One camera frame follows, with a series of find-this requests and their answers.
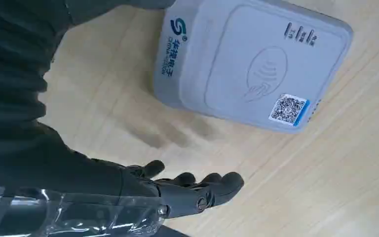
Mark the clear plastic film wrap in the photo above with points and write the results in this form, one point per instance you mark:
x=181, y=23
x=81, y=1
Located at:
x=78, y=216

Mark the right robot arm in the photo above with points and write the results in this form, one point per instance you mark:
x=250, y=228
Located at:
x=9, y=65

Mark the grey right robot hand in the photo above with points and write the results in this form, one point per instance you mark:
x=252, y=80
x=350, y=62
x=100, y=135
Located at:
x=62, y=176

